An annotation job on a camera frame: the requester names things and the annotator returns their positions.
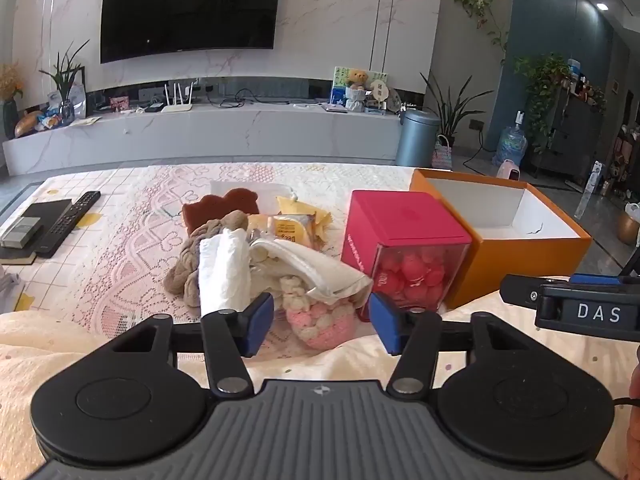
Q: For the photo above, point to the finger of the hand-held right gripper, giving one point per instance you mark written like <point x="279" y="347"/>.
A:
<point x="520" y="290"/>
<point x="597" y="279"/>

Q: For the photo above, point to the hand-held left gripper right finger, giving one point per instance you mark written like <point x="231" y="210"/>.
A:
<point x="387" y="325"/>

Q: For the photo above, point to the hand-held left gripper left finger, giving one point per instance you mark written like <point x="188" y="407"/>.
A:
<point x="257" y="322"/>

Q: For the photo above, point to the orange cardboard box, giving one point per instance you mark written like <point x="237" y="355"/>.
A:
<point x="510" y="255"/>

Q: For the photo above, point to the pink crocheted pouch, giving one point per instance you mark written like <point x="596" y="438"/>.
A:
<point x="320" y="327"/>

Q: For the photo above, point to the white cloth pouch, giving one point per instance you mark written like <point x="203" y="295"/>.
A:
<point x="325" y="275"/>

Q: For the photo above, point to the beige plush toy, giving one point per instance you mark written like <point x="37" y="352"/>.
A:
<point x="182" y="270"/>

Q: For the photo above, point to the yellow bread packet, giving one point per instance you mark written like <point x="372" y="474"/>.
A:
<point x="287" y="230"/>

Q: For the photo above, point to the yellow cloth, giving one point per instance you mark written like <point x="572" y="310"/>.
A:
<point x="322" y="220"/>

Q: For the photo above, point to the brown sponge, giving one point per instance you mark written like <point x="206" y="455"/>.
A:
<point x="210" y="210"/>

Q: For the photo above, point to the person's right hand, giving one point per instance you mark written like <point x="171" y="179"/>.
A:
<point x="635" y="420"/>

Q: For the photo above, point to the gold pot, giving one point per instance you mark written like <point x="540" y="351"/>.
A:
<point x="629" y="227"/>

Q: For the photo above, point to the slim white package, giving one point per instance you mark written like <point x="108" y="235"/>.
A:
<point x="590" y="187"/>

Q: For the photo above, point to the red box with clear base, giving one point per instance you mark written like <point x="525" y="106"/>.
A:
<point x="400" y="220"/>

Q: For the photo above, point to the small pink heater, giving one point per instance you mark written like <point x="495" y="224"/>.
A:
<point x="508" y="170"/>

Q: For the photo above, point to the dark shelf unit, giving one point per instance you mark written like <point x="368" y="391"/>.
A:
<point x="627" y="160"/>

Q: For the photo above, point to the dark grey cabinet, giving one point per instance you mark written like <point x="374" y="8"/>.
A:
<point x="575" y="140"/>

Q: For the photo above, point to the blue water jug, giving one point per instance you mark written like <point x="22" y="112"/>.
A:
<point x="511" y="147"/>

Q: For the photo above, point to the woven pastel bag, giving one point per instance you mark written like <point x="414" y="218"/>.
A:
<point x="441" y="157"/>

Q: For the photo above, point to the blue-grey trash can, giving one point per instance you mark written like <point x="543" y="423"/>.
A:
<point x="417" y="140"/>

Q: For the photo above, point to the long-leaf potted plant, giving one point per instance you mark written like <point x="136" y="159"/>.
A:
<point x="452" y="110"/>

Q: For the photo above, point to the white marble television console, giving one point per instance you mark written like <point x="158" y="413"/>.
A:
<point x="250" y="130"/>

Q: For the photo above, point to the row of small bottles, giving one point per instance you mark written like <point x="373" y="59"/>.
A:
<point x="587" y="85"/>

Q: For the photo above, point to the leafy pothos plant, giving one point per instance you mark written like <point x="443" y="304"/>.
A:
<point x="542" y="80"/>

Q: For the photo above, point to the black remote control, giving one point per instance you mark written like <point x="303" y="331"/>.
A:
<point x="67" y="225"/>

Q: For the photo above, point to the white router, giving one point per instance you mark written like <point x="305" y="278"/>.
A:
<point x="177" y="106"/>

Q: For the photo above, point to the round white card stand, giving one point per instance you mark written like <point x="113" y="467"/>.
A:
<point x="385" y="92"/>

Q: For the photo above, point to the black book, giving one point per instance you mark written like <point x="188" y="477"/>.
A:
<point x="52" y="210"/>

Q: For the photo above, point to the teddy bear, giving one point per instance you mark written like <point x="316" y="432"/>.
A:
<point x="357" y="85"/>

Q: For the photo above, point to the green and blue picture card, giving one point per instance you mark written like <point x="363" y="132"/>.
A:
<point x="337" y="80"/>

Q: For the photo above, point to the small grey box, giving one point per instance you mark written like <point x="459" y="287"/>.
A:
<point x="20" y="232"/>

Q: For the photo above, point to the pink card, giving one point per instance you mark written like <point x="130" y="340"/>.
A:
<point x="119" y="103"/>

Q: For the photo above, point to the pale yellow paper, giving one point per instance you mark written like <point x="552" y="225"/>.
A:
<point x="84" y="120"/>

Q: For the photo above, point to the hanging vine plant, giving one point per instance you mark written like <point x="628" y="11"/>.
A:
<point x="480" y="10"/>

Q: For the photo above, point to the blue snack bag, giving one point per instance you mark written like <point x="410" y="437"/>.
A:
<point x="51" y="120"/>

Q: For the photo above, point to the golden brown ornament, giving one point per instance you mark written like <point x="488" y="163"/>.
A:
<point x="27" y="124"/>

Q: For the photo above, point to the green plant in glass vase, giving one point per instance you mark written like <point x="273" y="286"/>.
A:
<point x="65" y="80"/>

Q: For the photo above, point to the black television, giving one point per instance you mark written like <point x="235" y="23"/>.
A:
<point x="190" y="5"/>

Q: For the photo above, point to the dried flowers in dark vase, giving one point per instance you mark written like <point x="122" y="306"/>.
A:
<point x="9" y="110"/>

